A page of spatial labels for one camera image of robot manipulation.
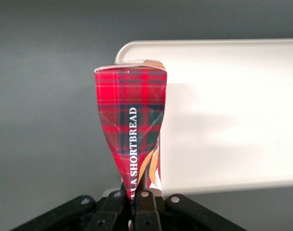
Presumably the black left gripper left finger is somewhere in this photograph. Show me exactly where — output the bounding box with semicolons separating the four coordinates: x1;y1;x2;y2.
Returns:
85;181;127;231

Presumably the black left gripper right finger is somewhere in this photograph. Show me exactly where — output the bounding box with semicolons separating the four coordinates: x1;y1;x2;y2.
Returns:
133;173;162;231

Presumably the red tartan shortbread cookie box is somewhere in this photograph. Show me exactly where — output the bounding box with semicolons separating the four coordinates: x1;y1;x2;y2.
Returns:
93;59;167;231

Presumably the cream rectangular tray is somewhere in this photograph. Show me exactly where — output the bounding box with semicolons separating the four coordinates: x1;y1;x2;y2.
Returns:
114;38;293;196

